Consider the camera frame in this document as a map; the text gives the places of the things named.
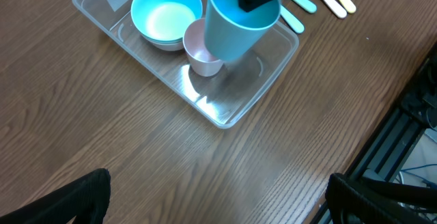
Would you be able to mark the pink plastic cup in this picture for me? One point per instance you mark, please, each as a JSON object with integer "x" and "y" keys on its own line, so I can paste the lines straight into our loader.
{"x": 199, "y": 58}

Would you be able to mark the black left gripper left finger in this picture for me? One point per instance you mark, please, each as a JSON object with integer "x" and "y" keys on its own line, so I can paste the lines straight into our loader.
{"x": 84, "y": 200}

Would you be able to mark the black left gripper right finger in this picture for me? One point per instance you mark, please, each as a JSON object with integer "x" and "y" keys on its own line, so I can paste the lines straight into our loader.
{"x": 373, "y": 201}

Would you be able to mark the clear plastic container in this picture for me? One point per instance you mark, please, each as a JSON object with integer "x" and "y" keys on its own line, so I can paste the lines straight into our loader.
{"x": 223, "y": 98}

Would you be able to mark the light blue plastic fork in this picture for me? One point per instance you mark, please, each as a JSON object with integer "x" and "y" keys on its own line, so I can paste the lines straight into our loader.
{"x": 291, "y": 20}

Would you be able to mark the blue plastic cup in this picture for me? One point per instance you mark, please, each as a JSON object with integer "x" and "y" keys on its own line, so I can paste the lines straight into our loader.
{"x": 230, "y": 31}

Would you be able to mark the blue plastic bowl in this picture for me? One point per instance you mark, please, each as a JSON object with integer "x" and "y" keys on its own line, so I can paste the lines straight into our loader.
{"x": 165, "y": 20}

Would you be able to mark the black aluminium frame rail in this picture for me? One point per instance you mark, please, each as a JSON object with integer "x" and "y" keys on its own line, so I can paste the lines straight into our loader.
{"x": 387, "y": 150}

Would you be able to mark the teal plastic fork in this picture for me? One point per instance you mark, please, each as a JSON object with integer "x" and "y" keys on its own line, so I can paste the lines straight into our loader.
{"x": 307, "y": 5}

